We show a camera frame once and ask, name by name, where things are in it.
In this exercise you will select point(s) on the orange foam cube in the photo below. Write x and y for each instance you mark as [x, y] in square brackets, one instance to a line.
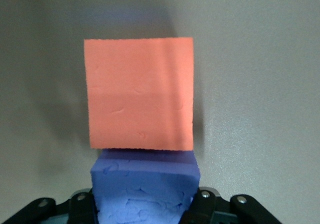
[140, 94]

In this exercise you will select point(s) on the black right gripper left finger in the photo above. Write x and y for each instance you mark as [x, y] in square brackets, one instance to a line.
[80, 204]

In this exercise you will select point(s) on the brown table mat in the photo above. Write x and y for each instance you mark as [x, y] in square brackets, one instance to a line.
[250, 84]

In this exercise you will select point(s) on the dented violet blue foam cube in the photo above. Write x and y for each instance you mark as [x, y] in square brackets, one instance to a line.
[145, 184]

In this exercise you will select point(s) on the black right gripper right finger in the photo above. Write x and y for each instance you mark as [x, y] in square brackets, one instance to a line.
[205, 204]

